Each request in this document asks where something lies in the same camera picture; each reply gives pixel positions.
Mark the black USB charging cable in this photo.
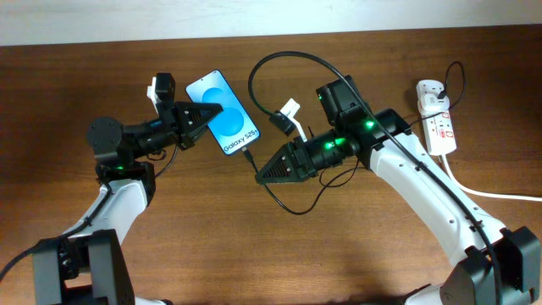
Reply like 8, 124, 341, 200
241, 61, 467, 216

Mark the blue Galaxy smartphone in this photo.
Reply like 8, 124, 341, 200
185, 69, 260, 156

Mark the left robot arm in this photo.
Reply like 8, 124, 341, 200
33, 102, 223, 304

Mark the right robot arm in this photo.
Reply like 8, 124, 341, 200
256, 76, 541, 305

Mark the white USB charger adapter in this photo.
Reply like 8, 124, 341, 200
418, 94, 450, 116

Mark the white power strip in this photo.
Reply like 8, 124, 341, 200
416, 80, 456, 156

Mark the white power strip cord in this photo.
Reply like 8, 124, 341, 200
439, 153, 542, 202

